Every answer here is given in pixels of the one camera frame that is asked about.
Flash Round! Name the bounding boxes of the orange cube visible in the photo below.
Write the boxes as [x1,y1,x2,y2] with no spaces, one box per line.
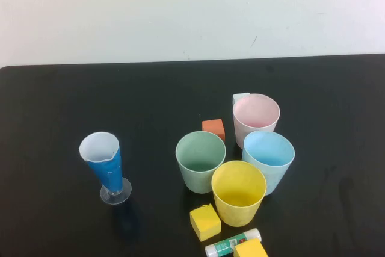
[202,119,226,143]

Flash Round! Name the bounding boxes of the white cube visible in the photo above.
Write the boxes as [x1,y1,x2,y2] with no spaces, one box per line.
[232,92,251,105]

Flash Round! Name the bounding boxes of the green plastic cup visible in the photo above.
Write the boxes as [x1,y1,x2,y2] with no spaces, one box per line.
[175,131,227,194]

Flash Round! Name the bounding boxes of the yellow cube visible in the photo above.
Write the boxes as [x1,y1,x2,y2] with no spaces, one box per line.
[233,237,269,257]
[189,203,223,243]

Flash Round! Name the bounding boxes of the light blue plastic cup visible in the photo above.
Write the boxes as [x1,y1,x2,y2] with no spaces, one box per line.
[241,131,296,196]

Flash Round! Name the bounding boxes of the blue taped clear measuring glass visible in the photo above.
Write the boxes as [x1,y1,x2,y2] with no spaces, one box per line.
[78,131,132,206]

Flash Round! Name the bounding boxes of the white green glue stick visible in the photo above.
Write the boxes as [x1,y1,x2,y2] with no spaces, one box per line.
[205,228,262,257]

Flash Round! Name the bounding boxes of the pink plastic cup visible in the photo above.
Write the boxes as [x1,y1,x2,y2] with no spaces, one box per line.
[232,93,281,150]

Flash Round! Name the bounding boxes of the yellow plastic cup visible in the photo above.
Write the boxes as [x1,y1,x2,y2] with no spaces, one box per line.
[211,160,268,228]

